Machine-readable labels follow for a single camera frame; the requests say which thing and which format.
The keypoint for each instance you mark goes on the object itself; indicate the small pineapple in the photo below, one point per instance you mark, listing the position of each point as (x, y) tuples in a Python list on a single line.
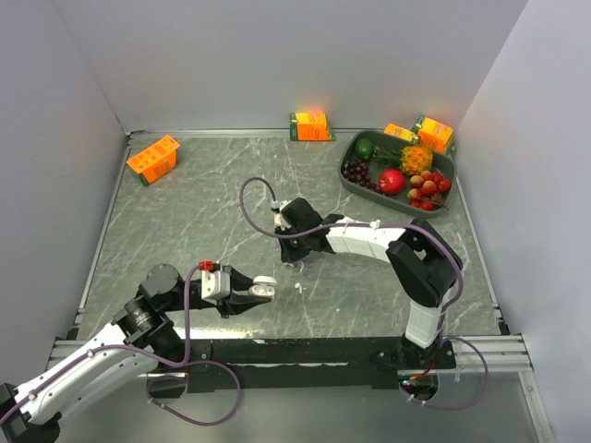
[(409, 160)]

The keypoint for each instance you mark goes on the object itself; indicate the orange carton behind tray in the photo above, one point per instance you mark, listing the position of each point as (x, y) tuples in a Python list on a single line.
[(401, 133)]

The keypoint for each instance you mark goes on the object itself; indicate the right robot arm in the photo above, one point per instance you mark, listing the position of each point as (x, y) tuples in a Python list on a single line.
[(424, 264)]

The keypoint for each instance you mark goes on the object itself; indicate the red apple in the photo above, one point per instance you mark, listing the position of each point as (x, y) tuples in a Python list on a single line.
[(391, 182)]

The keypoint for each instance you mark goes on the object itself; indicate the red lychee bunch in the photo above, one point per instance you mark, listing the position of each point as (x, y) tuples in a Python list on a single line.
[(428, 191)]

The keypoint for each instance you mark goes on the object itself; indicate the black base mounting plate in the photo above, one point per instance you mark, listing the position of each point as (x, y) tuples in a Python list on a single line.
[(377, 362)]

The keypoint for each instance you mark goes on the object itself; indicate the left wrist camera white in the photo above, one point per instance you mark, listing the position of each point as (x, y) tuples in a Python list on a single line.
[(215, 282)]

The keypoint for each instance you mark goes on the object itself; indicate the white earbud charging case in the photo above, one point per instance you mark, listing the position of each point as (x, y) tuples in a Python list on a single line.
[(263, 286)]

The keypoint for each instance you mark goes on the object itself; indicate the orange juice carton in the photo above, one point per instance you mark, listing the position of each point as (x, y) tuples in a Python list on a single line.
[(310, 127), (155, 161), (434, 135)]

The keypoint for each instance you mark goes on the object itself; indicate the orange juice carton left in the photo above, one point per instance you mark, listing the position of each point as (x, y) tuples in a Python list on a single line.
[(155, 161)]

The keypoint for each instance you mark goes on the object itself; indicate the white earbud pair lower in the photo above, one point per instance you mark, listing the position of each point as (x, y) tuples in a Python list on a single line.
[(299, 287)]

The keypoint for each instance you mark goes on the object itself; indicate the aluminium rail frame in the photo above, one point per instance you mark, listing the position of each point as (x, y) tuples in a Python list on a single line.
[(200, 210)]

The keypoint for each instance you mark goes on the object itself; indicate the orange juice carton middle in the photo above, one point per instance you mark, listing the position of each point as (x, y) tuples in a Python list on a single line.
[(310, 127)]

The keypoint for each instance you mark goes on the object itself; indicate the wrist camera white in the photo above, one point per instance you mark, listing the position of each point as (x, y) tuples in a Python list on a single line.
[(215, 282), (279, 222)]

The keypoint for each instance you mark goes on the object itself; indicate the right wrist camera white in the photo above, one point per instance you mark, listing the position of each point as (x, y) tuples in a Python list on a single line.
[(279, 222)]

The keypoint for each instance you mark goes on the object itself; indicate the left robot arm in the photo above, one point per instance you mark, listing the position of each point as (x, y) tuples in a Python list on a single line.
[(140, 338)]

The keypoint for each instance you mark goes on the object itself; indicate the dark grape bunch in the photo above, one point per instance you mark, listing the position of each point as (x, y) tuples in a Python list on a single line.
[(357, 172)]

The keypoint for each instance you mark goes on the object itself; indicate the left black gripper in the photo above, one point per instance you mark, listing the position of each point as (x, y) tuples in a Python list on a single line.
[(238, 303)]

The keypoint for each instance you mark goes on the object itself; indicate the orange juice carton right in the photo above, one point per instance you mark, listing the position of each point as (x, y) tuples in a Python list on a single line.
[(434, 135)]

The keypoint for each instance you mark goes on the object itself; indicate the green lime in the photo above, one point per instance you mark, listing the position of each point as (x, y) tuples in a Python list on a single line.
[(364, 149)]

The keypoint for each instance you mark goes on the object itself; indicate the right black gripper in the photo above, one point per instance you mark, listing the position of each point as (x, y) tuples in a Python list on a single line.
[(291, 255)]

